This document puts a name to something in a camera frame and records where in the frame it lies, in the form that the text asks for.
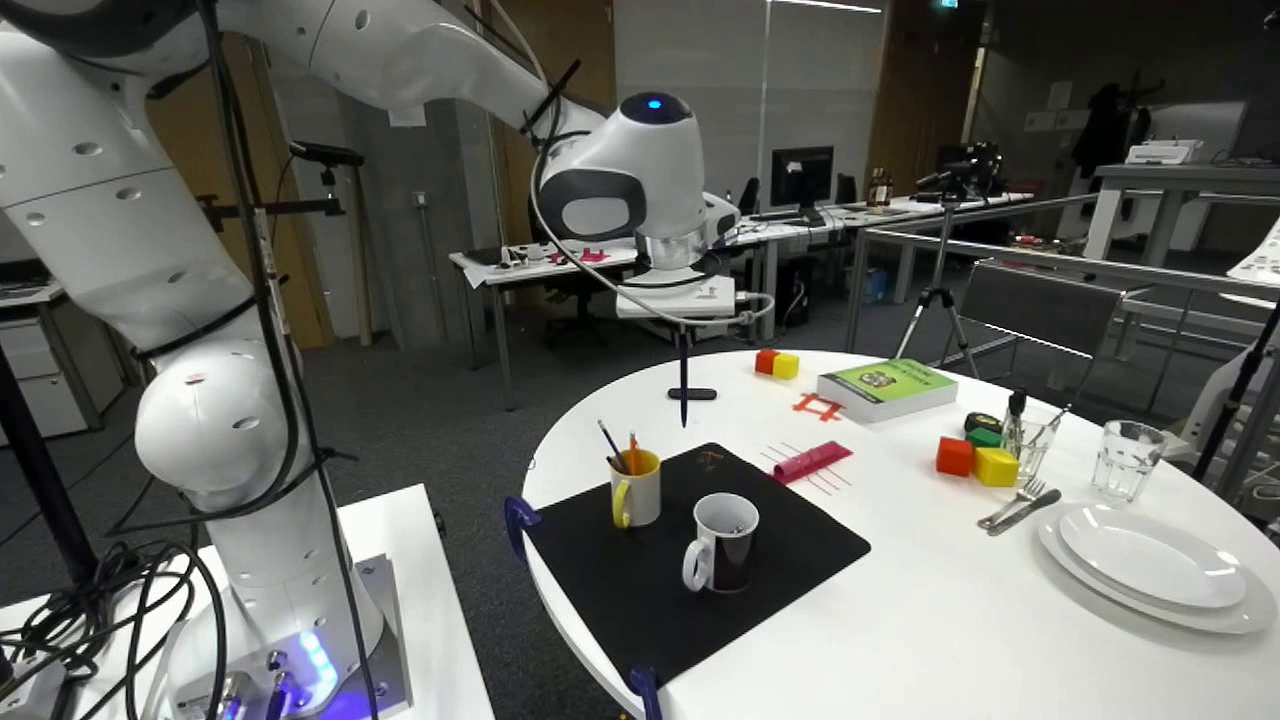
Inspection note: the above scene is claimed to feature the orange block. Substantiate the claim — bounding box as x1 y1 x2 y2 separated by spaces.
933 433 980 478

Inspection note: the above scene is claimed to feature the black pen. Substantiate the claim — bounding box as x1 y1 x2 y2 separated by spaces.
672 325 697 433

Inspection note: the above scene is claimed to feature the grey panel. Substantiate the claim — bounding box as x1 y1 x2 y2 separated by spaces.
957 256 1129 361

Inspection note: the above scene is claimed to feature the aluminium frame railing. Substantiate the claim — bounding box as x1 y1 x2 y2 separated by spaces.
844 192 1280 404

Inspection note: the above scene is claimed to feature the dark pencil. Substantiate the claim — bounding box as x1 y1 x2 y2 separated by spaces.
592 415 629 477

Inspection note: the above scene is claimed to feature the white background table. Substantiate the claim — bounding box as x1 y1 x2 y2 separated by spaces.
1080 156 1280 265

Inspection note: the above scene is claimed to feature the white robot platform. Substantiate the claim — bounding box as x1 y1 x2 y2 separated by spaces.
0 478 494 720

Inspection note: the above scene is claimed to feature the black cable bundle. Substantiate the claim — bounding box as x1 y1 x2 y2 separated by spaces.
0 535 234 720

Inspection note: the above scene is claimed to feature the camera tripod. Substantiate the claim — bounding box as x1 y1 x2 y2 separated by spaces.
887 196 994 382

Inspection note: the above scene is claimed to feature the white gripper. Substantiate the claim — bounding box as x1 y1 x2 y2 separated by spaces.
610 267 743 350

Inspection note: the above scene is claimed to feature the silver knife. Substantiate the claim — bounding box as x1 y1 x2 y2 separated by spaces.
974 487 1055 538

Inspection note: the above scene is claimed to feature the clear drinking glass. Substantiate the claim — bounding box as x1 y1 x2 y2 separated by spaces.
1089 415 1167 513

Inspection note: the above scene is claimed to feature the white mug yellow handle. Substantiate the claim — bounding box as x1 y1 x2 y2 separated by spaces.
607 449 665 530

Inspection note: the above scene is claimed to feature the small white plate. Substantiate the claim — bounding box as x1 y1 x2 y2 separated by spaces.
1052 501 1252 614

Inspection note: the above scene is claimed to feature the yellow block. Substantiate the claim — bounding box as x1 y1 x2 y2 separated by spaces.
972 442 1023 490

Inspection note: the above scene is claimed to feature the black camera on tripod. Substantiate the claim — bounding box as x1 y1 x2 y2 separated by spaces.
915 136 1012 202

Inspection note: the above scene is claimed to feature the green book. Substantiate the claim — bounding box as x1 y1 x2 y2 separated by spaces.
813 355 964 429

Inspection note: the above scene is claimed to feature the black table mat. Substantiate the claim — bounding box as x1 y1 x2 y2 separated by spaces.
513 438 876 696

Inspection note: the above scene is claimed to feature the small glass with sticks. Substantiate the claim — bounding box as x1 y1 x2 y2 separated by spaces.
1016 404 1071 490

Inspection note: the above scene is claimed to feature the blue table clamp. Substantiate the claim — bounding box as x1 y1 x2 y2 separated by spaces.
498 490 540 553
622 667 669 720

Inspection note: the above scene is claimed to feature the black computer monitor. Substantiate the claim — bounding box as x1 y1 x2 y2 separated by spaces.
767 139 840 216

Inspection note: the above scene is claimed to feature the black stand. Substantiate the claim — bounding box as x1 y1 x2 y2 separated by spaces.
285 136 373 350

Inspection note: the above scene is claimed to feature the green block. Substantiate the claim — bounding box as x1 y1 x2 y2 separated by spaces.
961 406 1007 450

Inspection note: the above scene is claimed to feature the long white desk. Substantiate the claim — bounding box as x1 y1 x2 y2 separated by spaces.
447 192 1036 386

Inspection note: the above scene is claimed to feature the pink ruler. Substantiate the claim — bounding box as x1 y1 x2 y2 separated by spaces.
767 438 857 487

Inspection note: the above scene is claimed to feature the black and white mug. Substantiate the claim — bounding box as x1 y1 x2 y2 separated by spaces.
677 487 764 599

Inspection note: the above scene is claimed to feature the silver fork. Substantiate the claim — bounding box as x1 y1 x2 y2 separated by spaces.
992 482 1067 535

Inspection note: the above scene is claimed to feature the large white plate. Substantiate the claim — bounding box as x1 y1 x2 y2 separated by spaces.
1030 513 1280 639

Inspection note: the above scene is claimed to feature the orange plastic frame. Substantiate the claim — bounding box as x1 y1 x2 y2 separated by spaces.
786 386 849 429

